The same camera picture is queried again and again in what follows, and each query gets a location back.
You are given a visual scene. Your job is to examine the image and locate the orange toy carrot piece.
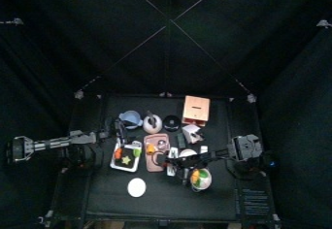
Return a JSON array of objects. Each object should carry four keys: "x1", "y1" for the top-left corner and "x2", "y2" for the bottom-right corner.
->
[{"x1": 112, "y1": 147, "x2": 124, "y2": 160}]

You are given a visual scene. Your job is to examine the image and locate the grey blue cup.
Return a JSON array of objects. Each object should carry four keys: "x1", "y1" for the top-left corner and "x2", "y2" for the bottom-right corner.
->
[{"x1": 116, "y1": 110, "x2": 144, "y2": 131}]

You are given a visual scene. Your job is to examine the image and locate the pink rectangular tray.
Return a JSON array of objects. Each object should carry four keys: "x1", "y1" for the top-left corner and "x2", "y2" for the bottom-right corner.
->
[{"x1": 143, "y1": 132, "x2": 171, "y2": 174}]

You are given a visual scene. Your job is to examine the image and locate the dark green toy block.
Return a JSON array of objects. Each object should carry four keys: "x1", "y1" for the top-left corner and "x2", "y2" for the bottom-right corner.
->
[{"x1": 177, "y1": 132, "x2": 187, "y2": 149}]

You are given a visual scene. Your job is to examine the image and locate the bowl with green food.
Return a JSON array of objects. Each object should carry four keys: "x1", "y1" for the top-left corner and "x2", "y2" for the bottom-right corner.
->
[{"x1": 187, "y1": 167, "x2": 214, "y2": 192}]

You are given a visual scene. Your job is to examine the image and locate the orange toy pepper half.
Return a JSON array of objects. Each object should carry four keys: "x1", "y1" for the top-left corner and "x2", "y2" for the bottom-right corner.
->
[{"x1": 144, "y1": 143, "x2": 156, "y2": 156}]

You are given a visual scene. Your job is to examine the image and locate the green toy food piece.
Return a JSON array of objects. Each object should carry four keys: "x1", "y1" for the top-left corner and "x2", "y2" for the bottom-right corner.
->
[{"x1": 195, "y1": 174, "x2": 211, "y2": 188}]

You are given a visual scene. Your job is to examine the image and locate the white toy knife block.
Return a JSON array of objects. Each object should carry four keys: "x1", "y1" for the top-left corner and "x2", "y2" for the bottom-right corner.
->
[{"x1": 181, "y1": 123, "x2": 206, "y2": 146}]

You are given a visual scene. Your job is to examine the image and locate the silver metal tray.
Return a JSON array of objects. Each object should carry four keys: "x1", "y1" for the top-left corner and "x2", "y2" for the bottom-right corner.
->
[{"x1": 108, "y1": 140, "x2": 144, "y2": 174}]

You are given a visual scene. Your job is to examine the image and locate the white round plate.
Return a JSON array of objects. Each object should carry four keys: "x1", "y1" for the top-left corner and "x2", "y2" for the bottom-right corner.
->
[{"x1": 126, "y1": 177, "x2": 148, "y2": 199}]

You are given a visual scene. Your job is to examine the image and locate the black round lid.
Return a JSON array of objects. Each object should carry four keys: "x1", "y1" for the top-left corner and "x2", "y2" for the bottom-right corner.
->
[{"x1": 162, "y1": 114, "x2": 183, "y2": 133}]

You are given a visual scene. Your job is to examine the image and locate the wooden toy box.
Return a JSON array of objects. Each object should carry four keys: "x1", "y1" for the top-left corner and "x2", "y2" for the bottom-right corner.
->
[{"x1": 181, "y1": 94, "x2": 211, "y2": 127}]

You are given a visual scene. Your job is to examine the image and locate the white printed table label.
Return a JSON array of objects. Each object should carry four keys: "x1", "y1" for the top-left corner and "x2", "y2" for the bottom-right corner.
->
[{"x1": 241, "y1": 187, "x2": 272, "y2": 218}]

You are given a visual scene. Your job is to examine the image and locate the white pan with black handle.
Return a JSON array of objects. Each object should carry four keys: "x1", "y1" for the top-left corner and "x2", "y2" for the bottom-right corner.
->
[{"x1": 178, "y1": 147, "x2": 199, "y2": 159}]

